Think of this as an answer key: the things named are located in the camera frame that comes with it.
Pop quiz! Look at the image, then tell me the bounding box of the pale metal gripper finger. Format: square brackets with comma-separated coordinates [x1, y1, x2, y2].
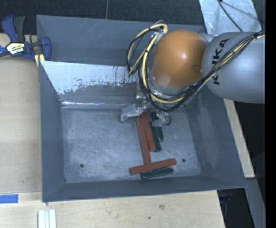
[120, 112, 141, 124]
[127, 104, 143, 114]

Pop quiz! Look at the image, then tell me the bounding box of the dark green flat block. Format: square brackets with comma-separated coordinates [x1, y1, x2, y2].
[153, 125, 165, 142]
[149, 126, 162, 153]
[140, 167, 174, 180]

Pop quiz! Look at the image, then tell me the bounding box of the red-brown flat block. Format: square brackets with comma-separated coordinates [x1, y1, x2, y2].
[129, 158, 178, 176]
[141, 112, 157, 152]
[135, 118, 152, 165]

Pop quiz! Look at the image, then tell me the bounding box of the grey metal bin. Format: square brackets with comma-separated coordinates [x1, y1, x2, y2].
[35, 14, 248, 203]

